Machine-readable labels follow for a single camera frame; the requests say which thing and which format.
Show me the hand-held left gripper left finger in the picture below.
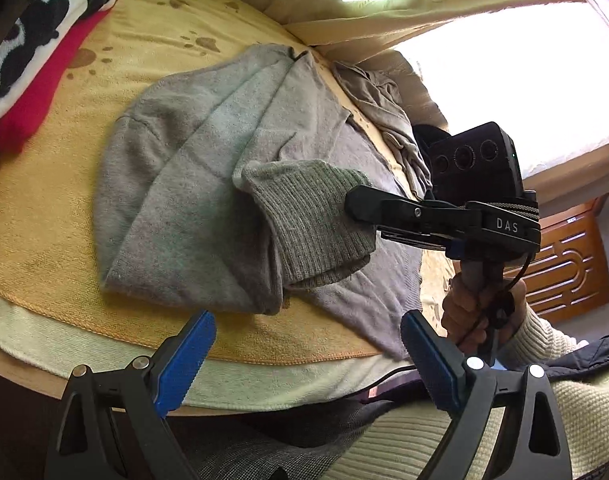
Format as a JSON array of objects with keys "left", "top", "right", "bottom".
[{"left": 44, "top": 310, "right": 218, "bottom": 480}]

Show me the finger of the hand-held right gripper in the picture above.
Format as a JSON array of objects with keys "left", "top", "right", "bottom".
[
  {"left": 345, "top": 185, "right": 485, "bottom": 236},
  {"left": 377, "top": 227, "right": 468, "bottom": 261}
]

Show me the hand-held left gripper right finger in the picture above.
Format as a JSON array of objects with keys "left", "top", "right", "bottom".
[{"left": 401, "top": 309, "right": 573, "bottom": 480}]

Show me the taupe knit sweater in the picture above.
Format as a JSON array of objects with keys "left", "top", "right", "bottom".
[{"left": 95, "top": 42, "right": 425, "bottom": 361}]

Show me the person's right hand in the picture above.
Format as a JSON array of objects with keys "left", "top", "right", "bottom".
[{"left": 441, "top": 275, "right": 529, "bottom": 358}]

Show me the black garment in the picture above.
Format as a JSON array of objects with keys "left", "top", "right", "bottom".
[{"left": 412, "top": 122, "right": 453, "bottom": 161}]

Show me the sheer white curtain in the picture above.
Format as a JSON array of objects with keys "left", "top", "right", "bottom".
[{"left": 335, "top": 0, "right": 609, "bottom": 181}]

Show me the cream bed sheet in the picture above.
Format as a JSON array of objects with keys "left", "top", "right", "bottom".
[{"left": 0, "top": 285, "right": 435, "bottom": 411}]

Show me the grey-brown crumpled cardigan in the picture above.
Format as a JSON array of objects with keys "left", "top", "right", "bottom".
[{"left": 332, "top": 60, "right": 433, "bottom": 196}]

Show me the brown wooden panel door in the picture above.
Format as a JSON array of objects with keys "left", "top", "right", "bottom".
[{"left": 505, "top": 200, "right": 609, "bottom": 323}]

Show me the person's torso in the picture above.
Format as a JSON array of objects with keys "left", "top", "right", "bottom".
[{"left": 304, "top": 332, "right": 609, "bottom": 480}]

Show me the yellow paw print blanket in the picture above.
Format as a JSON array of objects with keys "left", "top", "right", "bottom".
[{"left": 0, "top": 0, "right": 458, "bottom": 366}]

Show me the white black spotted blanket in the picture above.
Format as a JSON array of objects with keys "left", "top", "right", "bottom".
[{"left": 0, "top": 0, "right": 142, "bottom": 123}]

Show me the thin gripper cable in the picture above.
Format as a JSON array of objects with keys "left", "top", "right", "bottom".
[{"left": 369, "top": 247, "right": 531, "bottom": 391}]

